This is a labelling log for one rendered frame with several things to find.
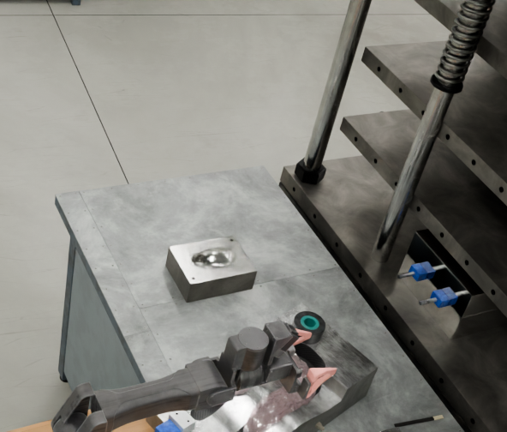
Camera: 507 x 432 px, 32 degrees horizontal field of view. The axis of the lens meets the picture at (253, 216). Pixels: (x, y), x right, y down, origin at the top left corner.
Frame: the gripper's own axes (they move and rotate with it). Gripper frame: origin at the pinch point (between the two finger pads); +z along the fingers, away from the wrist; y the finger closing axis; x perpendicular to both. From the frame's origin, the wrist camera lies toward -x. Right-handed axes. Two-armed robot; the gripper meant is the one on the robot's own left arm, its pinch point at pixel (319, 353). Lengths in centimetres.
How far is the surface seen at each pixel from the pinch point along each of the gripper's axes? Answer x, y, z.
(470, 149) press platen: -10, 42, 70
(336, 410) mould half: 35.2, 7.7, 20.6
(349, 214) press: 40, 76, 71
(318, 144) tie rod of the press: 25, 95, 65
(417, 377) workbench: 39, 12, 50
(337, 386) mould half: 29.9, 10.7, 20.9
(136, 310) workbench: 40, 55, -11
